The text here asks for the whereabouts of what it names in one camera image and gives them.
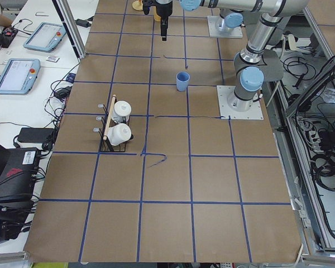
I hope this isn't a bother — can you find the white mug near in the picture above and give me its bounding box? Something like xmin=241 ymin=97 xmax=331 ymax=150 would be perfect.
xmin=108 ymin=123 xmax=133 ymax=146

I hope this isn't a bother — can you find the black wire mug rack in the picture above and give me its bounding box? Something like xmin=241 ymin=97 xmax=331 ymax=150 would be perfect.
xmin=95 ymin=94 xmax=134 ymax=152

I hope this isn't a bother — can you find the white mug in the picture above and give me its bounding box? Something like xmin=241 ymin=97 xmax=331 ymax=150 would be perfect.
xmin=112 ymin=100 xmax=132 ymax=123
xmin=108 ymin=123 xmax=133 ymax=146

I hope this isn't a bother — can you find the round wooden cup stand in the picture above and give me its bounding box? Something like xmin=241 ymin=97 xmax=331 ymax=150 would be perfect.
xmin=132 ymin=0 xmax=143 ymax=11

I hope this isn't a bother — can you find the teach pendant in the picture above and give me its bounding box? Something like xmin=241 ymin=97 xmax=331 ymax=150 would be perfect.
xmin=23 ymin=22 xmax=66 ymax=52
xmin=0 ymin=58 xmax=41 ymax=95

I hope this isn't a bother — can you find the bamboo wooden cup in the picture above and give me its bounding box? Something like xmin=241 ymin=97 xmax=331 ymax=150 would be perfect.
xmin=154 ymin=7 xmax=161 ymax=22

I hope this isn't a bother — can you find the teach pendant upper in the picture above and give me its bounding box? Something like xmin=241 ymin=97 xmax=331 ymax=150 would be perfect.
xmin=23 ymin=22 xmax=66 ymax=52

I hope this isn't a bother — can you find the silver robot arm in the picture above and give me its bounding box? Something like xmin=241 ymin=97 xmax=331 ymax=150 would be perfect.
xmin=180 ymin=1 xmax=308 ymax=112
xmin=142 ymin=1 xmax=243 ymax=41

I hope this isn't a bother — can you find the light blue cup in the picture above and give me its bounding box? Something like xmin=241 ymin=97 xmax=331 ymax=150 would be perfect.
xmin=176 ymin=71 xmax=190 ymax=92

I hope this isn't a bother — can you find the white mug far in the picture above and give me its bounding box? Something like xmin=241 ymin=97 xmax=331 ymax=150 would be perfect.
xmin=112 ymin=100 xmax=132 ymax=123

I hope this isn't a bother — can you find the black computer box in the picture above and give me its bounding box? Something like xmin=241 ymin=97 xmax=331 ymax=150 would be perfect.
xmin=0 ymin=145 xmax=41 ymax=203

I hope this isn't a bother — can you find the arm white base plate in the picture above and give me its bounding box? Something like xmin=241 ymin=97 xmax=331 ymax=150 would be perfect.
xmin=207 ymin=16 xmax=243 ymax=39
xmin=217 ymin=85 xmax=264 ymax=120

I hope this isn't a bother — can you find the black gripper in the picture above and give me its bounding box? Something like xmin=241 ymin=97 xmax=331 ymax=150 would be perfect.
xmin=143 ymin=0 xmax=173 ymax=41

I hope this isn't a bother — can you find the black power adapter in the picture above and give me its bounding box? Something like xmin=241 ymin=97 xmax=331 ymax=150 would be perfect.
xmin=17 ymin=127 xmax=54 ymax=143

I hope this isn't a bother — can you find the teach pendant lower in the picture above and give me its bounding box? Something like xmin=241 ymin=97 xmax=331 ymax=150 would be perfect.
xmin=0 ymin=58 xmax=41 ymax=95

